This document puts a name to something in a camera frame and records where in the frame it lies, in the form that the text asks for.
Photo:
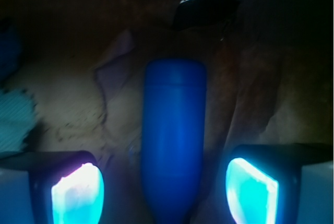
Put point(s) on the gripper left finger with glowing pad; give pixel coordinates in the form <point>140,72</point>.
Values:
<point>51,187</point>

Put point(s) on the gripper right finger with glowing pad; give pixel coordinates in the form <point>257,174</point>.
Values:
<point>288,183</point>

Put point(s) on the brown paper bag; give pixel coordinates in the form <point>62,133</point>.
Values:
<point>270,81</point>

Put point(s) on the light teal microfiber cloth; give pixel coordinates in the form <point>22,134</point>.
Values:
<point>17,119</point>

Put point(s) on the blue plastic bottle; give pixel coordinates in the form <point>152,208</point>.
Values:
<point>172,136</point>

